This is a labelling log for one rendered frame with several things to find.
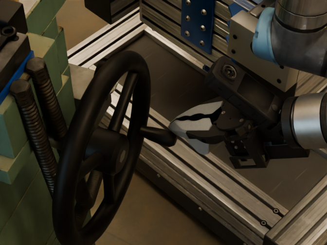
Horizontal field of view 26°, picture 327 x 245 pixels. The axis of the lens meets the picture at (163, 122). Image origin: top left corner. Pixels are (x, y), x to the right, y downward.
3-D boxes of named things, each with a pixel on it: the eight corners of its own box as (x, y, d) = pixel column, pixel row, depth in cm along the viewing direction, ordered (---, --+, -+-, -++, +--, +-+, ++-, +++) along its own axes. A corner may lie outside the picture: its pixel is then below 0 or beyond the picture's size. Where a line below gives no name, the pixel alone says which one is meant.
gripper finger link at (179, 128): (175, 161, 109) (227, 159, 103) (158, 134, 105) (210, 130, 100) (183, 147, 111) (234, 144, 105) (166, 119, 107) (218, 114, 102)
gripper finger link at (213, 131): (186, 146, 103) (238, 143, 97) (181, 138, 102) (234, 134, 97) (197, 124, 105) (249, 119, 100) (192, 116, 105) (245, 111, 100)
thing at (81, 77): (96, 131, 136) (93, 104, 130) (39, 113, 139) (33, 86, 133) (114, 100, 141) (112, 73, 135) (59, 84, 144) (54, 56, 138)
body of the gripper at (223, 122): (230, 170, 104) (306, 167, 97) (205, 128, 99) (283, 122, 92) (246, 134, 108) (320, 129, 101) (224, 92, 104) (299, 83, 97)
